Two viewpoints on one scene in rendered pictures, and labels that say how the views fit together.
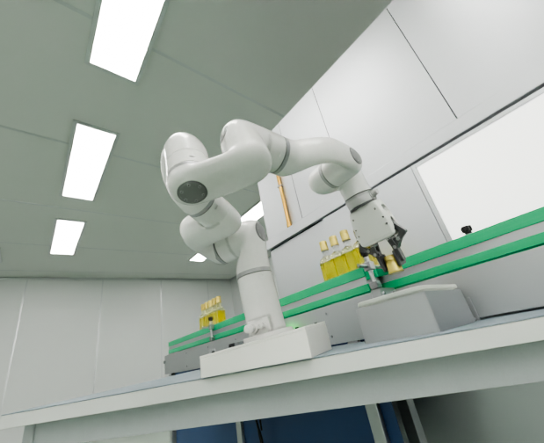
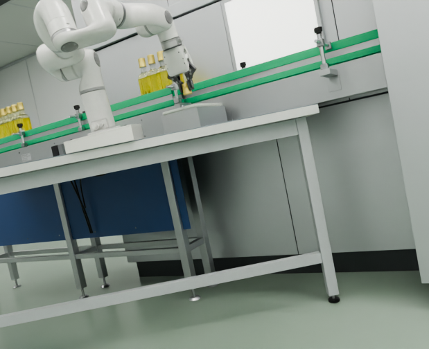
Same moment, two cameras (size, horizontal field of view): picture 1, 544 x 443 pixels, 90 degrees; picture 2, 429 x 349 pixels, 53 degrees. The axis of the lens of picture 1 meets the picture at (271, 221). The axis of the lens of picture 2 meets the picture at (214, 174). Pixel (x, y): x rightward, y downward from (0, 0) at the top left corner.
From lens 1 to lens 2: 0.98 m
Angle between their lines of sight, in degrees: 32
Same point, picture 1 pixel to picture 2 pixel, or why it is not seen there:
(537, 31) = not seen: outside the picture
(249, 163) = (104, 33)
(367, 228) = (173, 64)
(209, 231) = (64, 61)
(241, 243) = (83, 68)
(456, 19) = not seen: outside the picture
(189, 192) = (68, 47)
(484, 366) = (215, 142)
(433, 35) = not seen: outside the picture
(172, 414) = (42, 177)
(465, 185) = (251, 28)
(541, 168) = (291, 28)
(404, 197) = (212, 28)
